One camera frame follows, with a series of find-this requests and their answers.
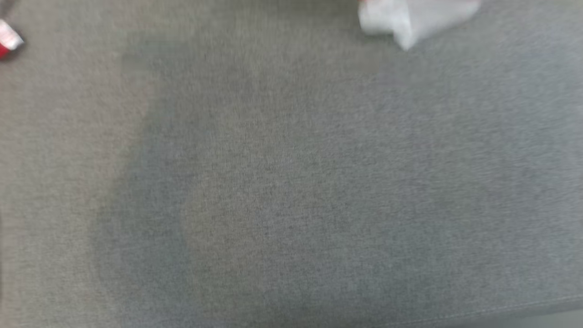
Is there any red jersey with black numbers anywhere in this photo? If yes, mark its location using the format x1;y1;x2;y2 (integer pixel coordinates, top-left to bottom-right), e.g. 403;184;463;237
358;0;482;51

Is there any red shirt with white trim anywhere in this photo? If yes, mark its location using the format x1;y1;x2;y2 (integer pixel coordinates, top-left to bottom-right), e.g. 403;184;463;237
0;19;25;61

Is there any grey fabric sofa seat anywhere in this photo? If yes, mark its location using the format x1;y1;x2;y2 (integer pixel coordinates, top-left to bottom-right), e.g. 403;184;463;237
0;0;583;328

